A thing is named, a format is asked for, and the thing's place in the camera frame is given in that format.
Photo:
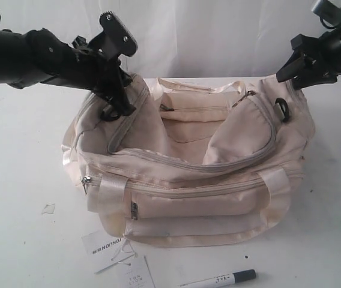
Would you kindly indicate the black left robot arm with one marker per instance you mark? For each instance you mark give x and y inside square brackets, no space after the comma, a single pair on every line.
[38,56]

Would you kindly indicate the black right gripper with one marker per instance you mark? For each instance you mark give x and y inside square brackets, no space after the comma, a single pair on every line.
[315,61]

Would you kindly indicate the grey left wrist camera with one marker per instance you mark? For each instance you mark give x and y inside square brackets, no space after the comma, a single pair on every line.
[117,39]

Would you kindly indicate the clear plastic scrap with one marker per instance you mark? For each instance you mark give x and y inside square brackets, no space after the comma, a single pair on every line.
[48,209]

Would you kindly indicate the white square hang tag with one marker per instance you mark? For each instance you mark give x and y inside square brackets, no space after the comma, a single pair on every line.
[134,272]

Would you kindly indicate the beige fabric duffel bag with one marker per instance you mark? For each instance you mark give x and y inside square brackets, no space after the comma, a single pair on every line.
[192,166]

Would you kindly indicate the white marker with black cap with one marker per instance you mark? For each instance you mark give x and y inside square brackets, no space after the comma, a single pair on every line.
[223,280]

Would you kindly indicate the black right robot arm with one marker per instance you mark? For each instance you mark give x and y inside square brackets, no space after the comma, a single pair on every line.
[330,17]

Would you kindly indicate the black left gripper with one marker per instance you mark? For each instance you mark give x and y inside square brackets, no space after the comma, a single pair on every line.
[90,68]

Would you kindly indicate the white brand hang tag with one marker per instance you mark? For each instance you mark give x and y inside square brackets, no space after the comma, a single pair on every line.
[105,250]

